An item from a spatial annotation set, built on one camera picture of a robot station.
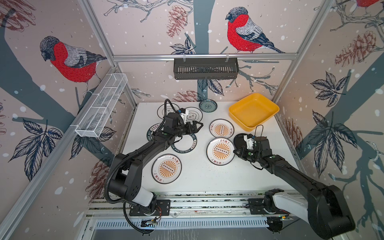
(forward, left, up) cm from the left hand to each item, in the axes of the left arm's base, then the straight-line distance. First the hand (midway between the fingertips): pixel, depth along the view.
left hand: (198, 125), depth 82 cm
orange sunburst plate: (+13, -17, -20) cm, 29 cm away
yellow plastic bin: (+29, -44, -20) cm, 56 cm away
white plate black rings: (+26, +2, -20) cm, 33 cm away
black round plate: (+1, -28, -19) cm, 33 cm away
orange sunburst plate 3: (-16, +19, -21) cm, 33 cm away
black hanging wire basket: (+44, -6, +9) cm, 45 cm away
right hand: (-10, -20, -12) cm, 26 cm away
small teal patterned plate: (+36, -9, -20) cm, 42 cm away
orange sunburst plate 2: (-8, -13, -16) cm, 22 cm away
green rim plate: (-1, +8, -20) cm, 21 cm away
